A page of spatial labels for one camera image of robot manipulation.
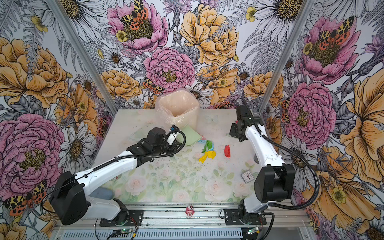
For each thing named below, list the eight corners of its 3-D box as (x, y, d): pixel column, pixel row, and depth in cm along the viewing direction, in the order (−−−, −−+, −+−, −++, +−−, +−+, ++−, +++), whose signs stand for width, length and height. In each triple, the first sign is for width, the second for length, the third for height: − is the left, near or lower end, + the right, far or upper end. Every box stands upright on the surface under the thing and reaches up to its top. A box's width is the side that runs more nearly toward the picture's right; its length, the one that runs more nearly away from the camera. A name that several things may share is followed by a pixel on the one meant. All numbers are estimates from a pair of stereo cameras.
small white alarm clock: (245, 183, 88) (246, 181, 85) (239, 175, 91) (241, 173, 89) (253, 179, 89) (255, 177, 87) (247, 171, 92) (249, 169, 90)
